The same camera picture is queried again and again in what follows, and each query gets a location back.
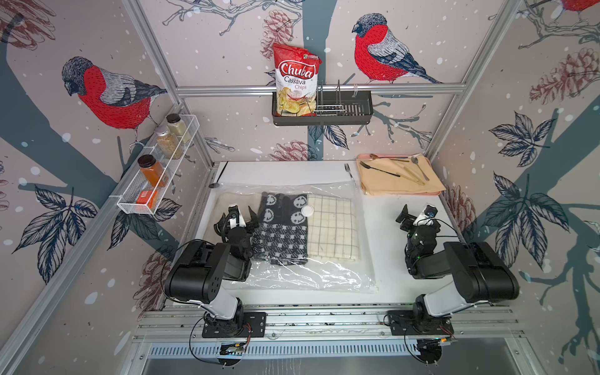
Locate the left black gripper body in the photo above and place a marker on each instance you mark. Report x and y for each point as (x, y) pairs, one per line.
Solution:
(248, 230)

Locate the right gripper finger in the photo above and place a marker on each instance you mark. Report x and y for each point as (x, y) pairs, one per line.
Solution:
(404, 215)
(430, 211)

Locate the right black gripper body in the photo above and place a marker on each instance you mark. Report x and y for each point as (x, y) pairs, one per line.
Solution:
(407, 226)

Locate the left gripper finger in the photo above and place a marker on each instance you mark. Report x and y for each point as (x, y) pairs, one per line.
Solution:
(233, 211)
(254, 219)

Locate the white vacuum bag valve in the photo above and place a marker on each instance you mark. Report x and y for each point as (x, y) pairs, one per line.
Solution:
(307, 211)

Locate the clear plastic vacuum bag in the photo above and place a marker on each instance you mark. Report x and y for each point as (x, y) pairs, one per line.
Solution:
(316, 275)

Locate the cream checked cloth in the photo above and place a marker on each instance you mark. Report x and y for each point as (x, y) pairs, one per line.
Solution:
(333, 232)

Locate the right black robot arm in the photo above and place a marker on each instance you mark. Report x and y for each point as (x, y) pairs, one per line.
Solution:
(478, 275)

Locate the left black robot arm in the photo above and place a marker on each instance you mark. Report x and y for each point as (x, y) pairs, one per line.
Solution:
(196, 277)

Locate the black white patterned scarf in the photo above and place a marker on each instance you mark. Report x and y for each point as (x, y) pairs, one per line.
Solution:
(282, 236)

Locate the red Chuba chips bag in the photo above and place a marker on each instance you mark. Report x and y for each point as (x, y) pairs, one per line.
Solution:
(296, 75)

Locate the black spoon at edge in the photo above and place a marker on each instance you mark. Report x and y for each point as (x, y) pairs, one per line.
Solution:
(216, 183)

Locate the gold cutlery piece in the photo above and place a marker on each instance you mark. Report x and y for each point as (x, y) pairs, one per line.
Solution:
(410, 175)

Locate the silver spoon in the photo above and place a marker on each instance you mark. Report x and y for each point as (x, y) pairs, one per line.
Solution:
(415, 160)

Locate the silver fork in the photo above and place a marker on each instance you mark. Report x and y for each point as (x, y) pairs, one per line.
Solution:
(348, 170)

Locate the small orange box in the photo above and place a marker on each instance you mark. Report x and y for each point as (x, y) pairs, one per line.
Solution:
(148, 198)

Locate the orange spice jar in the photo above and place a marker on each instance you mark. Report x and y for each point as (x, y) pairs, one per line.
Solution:
(153, 171)

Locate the tan spice jar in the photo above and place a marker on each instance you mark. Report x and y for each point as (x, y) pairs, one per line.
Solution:
(168, 142)

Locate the pale green spice jar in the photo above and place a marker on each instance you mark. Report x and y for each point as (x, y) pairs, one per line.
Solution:
(178, 127)

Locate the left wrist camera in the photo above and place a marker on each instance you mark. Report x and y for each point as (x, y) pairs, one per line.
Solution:
(237, 222)

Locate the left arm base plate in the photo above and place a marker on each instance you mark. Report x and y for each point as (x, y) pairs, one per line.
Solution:
(249, 324)

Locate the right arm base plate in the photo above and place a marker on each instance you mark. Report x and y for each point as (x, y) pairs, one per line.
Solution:
(404, 322)

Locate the clear acrylic wall shelf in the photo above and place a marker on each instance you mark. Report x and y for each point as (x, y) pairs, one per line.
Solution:
(127, 201)

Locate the black wall basket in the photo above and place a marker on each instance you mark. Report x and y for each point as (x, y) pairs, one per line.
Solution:
(331, 107)

